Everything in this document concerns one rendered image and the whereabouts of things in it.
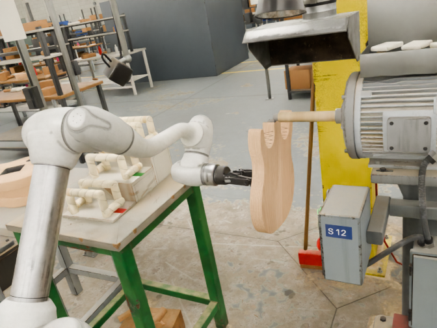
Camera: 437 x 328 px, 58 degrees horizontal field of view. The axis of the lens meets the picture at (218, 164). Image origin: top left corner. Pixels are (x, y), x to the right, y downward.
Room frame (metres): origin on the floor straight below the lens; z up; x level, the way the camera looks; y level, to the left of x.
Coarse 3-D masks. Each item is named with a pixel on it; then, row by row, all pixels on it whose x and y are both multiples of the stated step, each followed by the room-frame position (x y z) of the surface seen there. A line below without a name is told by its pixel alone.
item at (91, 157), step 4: (88, 156) 1.57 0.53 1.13; (92, 156) 1.56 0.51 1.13; (96, 156) 1.55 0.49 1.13; (100, 156) 1.54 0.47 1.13; (104, 156) 1.53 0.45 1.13; (108, 156) 1.52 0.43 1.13; (112, 156) 1.51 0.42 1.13; (116, 156) 1.50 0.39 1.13; (120, 156) 1.50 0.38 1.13; (92, 160) 1.56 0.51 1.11; (96, 160) 1.55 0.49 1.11; (100, 160) 1.54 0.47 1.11; (104, 160) 1.53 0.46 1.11; (108, 160) 1.52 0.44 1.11; (112, 160) 1.51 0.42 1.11; (116, 160) 1.50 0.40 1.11
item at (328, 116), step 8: (280, 112) 1.22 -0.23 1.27; (288, 112) 1.20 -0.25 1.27; (296, 112) 1.19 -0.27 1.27; (304, 112) 1.17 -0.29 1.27; (312, 112) 1.16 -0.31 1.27; (320, 112) 1.15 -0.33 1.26; (328, 112) 1.13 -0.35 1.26; (280, 120) 1.21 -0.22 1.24; (288, 120) 1.19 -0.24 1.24; (296, 120) 1.18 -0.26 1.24; (304, 120) 1.17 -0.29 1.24; (312, 120) 1.15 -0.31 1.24; (320, 120) 1.14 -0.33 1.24; (328, 120) 1.13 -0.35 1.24
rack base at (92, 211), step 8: (96, 200) 1.52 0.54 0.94; (112, 200) 1.49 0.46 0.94; (128, 200) 1.47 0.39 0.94; (80, 208) 1.48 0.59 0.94; (88, 208) 1.46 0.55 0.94; (96, 208) 1.45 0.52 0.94; (128, 208) 1.40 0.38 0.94; (64, 216) 1.44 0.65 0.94; (72, 216) 1.42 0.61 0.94; (80, 216) 1.40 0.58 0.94; (88, 216) 1.39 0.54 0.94; (96, 216) 1.38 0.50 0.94; (112, 216) 1.35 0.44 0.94; (120, 216) 1.36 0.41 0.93
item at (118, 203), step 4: (116, 200) 1.41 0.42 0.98; (120, 200) 1.42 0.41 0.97; (124, 200) 1.43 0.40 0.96; (112, 204) 1.38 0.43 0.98; (116, 204) 1.39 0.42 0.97; (120, 204) 1.41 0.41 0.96; (108, 208) 1.36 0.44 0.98; (112, 208) 1.37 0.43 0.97; (116, 208) 1.38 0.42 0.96; (104, 212) 1.35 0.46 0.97; (108, 212) 1.35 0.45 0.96; (112, 212) 1.36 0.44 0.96
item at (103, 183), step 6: (84, 180) 1.50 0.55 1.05; (90, 180) 1.49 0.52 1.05; (96, 180) 1.47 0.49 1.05; (102, 180) 1.46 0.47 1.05; (108, 180) 1.45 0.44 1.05; (114, 180) 1.44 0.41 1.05; (84, 186) 1.50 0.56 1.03; (90, 186) 1.48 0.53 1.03; (96, 186) 1.46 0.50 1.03; (102, 186) 1.45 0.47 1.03; (108, 186) 1.43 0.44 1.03
